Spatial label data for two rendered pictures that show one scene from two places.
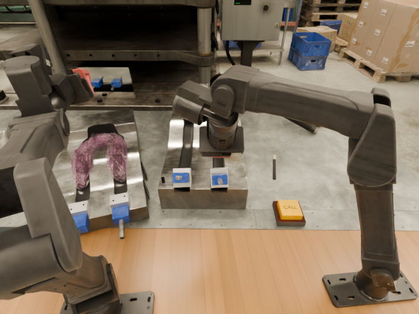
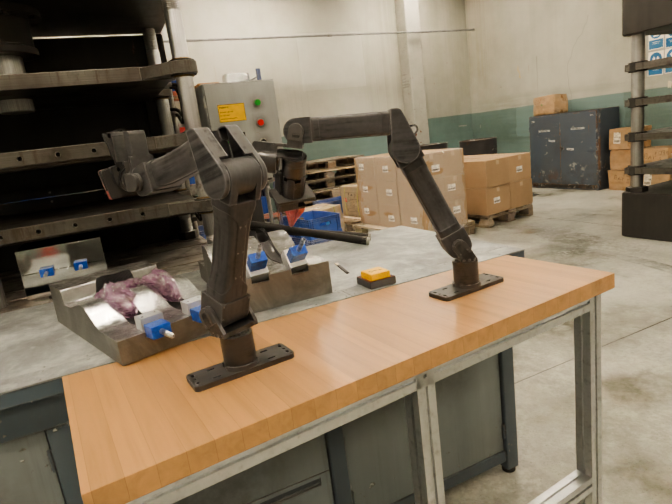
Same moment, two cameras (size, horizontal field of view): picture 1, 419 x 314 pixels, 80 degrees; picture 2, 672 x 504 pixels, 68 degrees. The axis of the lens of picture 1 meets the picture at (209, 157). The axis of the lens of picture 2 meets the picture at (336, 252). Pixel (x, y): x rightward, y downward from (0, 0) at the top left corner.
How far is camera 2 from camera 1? 83 cm
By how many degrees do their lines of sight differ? 34
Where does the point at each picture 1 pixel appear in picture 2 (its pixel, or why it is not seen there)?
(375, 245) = (443, 221)
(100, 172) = (147, 299)
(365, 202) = (417, 183)
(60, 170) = (93, 307)
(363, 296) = (464, 288)
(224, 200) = (308, 284)
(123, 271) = not seen: hidden behind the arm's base
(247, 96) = (311, 127)
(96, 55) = (48, 229)
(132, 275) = not seen: hidden behind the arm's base
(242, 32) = not seen: hidden behind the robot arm
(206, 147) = (283, 200)
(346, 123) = (379, 125)
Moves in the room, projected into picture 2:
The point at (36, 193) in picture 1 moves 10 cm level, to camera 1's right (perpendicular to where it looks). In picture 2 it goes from (238, 134) to (293, 128)
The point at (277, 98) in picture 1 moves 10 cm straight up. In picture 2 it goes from (332, 123) to (326, 77)
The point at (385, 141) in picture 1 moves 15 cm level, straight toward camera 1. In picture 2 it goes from (403, 125) to (394, 125)
